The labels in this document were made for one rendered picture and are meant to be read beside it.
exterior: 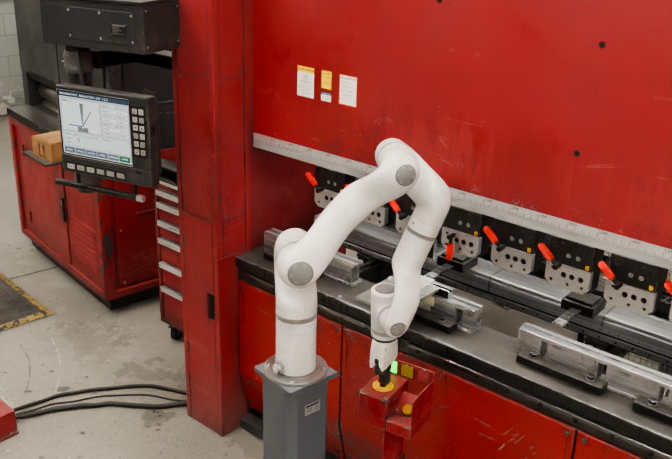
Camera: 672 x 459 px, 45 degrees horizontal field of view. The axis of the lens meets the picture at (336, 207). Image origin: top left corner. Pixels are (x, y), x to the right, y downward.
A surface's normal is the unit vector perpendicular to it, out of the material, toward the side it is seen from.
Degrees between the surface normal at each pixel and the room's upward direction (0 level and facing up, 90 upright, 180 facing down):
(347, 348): 90
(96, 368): 0
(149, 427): 0
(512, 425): 90
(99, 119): 90
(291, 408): 90
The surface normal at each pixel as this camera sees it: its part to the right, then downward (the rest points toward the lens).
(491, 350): 0.03, -0.93
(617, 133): -0.65, 0.26
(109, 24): -0.42, 0.32
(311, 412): 0.65, 0.29
